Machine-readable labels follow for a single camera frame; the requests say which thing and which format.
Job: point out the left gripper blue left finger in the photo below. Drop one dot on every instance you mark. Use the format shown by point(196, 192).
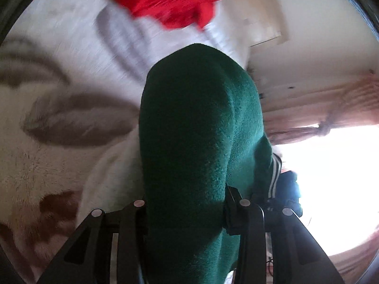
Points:
point(86, 255)

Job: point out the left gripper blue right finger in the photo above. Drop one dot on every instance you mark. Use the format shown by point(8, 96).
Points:
point(296, 255)

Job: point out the green white varsity jacket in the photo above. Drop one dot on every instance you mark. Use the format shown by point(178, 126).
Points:
point(200, 130)

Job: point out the pink curtain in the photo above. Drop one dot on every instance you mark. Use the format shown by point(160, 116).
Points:
point(329, 138)

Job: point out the floral fleece bed blanket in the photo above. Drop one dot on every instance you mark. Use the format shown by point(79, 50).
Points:
point(72, 76)

